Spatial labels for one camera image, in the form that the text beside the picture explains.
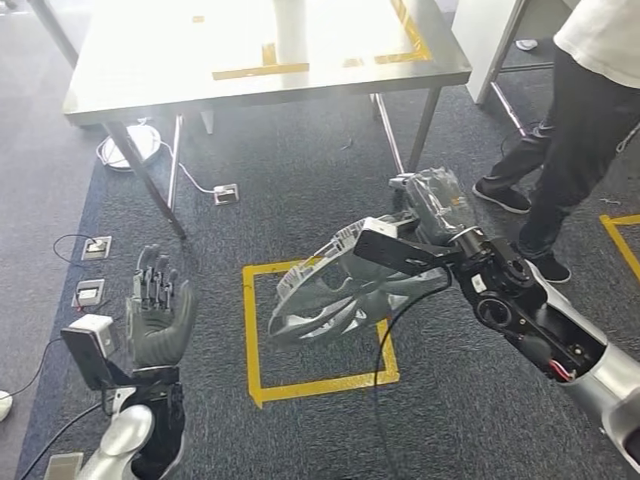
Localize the metal floor socket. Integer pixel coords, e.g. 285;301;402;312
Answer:
214;183;240;207
71;278;106;309
81;235;112;262
44;452;85;480

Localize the black camera bracket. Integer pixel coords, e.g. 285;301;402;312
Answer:
60;327;178;392
352;228;454;278

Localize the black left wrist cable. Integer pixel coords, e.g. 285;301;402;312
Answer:
20;400;103;480

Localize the silver plastic wheel cover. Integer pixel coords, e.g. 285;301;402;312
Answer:
267;213;451;349

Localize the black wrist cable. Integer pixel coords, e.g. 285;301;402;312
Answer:
372;268;454;465
20;400;103;480

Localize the white floor cable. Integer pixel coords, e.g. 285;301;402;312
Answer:
159;139;217;195

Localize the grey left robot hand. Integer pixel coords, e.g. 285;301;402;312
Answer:
125;243;198;370

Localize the black floor cable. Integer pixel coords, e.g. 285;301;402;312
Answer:
0;298;111;400
52;233;98;268

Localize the yellow floor tape square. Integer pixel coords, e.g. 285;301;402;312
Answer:
242;258;401;410
599;213;640;283

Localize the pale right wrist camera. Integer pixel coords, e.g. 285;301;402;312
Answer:
361;217;398;240

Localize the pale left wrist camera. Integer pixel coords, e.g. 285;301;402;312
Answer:
69;313;120;359

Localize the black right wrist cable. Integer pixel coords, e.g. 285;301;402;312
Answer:
372;268;454;465

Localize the black right camera bracket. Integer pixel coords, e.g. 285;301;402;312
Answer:
352;228;454;278

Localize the white panel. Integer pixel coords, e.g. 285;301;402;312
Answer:
452;0;531;106

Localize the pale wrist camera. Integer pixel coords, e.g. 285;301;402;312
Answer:
361;217;398;240
69;313;120;359

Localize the black left camera bracket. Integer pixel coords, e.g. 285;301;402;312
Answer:
60;327;178;392

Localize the white round disc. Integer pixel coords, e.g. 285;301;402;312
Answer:
97;123;162;172

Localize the steel workbench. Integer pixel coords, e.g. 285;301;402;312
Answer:
25;0;473;240

